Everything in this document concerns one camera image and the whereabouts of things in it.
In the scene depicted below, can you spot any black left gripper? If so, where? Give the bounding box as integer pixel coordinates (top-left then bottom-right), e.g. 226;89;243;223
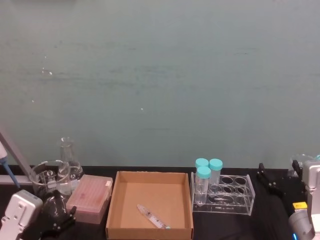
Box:
37;189;77;240

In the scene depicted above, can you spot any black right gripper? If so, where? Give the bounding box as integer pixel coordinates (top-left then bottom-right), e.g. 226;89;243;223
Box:
256;159;310;215

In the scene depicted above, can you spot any pink pipette tip box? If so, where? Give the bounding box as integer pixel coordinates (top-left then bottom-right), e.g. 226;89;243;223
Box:
65;174;114;224

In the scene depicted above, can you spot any clear glass beaker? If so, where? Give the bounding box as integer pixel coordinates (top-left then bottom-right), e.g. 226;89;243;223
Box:
30;159;71;201

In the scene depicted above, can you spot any clear glass conical flask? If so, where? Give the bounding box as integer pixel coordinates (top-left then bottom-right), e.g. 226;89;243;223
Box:
56;136;84;196

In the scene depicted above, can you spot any clear acrylic tube rack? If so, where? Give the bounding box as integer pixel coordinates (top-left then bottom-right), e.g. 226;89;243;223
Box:
190;171;256;216

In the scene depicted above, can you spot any grey metal stand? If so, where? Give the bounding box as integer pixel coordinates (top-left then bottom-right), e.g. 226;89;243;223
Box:
0;130;35;186

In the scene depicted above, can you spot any clear tube with teal cap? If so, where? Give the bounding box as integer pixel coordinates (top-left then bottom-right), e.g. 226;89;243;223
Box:
208;158;224;194
195;157;210;169
196;166;212;207

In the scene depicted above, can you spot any white and blue pipette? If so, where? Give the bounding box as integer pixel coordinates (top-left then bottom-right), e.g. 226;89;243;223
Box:
0;138;21;189

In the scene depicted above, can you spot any black table cloth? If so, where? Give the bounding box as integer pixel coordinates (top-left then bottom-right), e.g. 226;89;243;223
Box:
0;163;320;240

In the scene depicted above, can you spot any clear tube with printed marks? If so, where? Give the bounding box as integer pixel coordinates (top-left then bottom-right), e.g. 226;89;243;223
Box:
136;203;172;230

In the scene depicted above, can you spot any shallow brown cardboard tray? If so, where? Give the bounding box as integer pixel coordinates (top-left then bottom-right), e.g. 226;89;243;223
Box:
105;170;195;239

